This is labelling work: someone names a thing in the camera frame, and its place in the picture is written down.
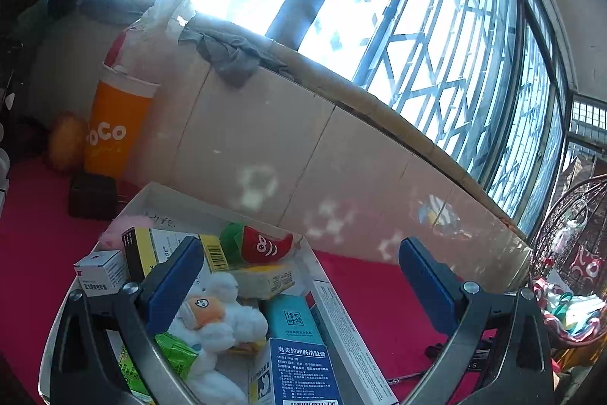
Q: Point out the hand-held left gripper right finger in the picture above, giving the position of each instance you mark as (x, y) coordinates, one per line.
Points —
(427, 286)

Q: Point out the green packet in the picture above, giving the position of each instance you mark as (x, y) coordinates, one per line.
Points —
(178, 355)

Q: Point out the white plastic bag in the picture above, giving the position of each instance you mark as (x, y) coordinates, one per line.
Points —
(161, 6)

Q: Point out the red chili plush toy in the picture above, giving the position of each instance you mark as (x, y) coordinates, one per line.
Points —
(261, 246)

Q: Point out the blue tissue pack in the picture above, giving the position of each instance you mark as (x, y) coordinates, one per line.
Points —
(289, 319)

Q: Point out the white cardboard box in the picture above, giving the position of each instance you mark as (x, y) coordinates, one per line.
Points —
(189, 205)

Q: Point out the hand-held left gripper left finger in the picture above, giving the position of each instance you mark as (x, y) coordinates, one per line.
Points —
(173, 286)

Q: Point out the red white seat cushion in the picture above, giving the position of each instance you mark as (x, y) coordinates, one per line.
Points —
(545, 291)

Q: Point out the black pen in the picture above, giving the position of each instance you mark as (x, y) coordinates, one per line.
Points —
(408, 375)

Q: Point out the blue white medicine box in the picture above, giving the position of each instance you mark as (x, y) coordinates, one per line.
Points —
(303, 372)

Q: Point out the grey cloth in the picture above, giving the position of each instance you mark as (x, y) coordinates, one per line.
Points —
(232, 58)

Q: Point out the white plush toy orange face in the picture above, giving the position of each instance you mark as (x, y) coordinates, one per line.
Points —
(237, 319)

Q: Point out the hanging wicker chair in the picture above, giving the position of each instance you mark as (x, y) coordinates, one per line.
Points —
(550, 220)

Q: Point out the red white patterned pillow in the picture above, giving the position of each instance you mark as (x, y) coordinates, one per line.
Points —
(585, 267)

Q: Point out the small white red box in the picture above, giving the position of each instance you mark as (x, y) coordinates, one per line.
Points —
(102, 272)

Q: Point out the yellow white medicine box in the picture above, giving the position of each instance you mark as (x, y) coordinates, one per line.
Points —
(142, 248)

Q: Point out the orange cup-shaped bin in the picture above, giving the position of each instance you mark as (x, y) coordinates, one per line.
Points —
(114, 130)

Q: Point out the dark brown box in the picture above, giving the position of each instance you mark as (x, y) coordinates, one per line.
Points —
(92, 196)

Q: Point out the yellow tissue pack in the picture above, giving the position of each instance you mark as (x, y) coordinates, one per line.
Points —
(261, 281)

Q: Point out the orange plush ball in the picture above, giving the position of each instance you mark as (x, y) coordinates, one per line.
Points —
(66, 144)

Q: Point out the long white box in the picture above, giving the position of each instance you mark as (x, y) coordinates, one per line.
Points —
(346, 338)

